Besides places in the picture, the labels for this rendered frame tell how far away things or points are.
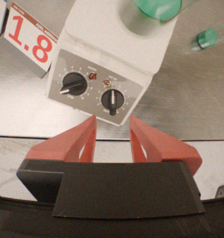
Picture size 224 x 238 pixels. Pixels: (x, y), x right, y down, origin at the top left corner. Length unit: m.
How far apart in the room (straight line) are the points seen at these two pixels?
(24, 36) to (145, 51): 0.17
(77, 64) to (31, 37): 0.09
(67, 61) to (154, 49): 0.11
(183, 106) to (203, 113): 0.06
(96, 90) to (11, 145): 0.17
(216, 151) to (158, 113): 0.22
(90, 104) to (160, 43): 0.12
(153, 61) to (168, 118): 0.15
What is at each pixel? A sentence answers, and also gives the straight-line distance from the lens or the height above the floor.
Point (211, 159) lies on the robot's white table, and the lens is 0.43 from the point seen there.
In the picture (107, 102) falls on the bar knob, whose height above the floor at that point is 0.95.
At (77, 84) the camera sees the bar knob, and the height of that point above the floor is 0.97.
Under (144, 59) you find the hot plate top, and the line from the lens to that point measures 0.17.
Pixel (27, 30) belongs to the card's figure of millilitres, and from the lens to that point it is 0.24.
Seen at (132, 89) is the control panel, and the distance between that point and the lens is 0.19.
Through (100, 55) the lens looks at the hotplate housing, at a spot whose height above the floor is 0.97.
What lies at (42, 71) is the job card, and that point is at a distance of 0.24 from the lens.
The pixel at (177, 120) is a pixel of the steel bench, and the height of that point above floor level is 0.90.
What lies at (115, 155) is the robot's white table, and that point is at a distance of 0.27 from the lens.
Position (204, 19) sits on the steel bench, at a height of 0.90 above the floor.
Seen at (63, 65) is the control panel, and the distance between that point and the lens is 0.19.
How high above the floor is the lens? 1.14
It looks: 74 degrees down
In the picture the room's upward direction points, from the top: 121 degrees clockwise
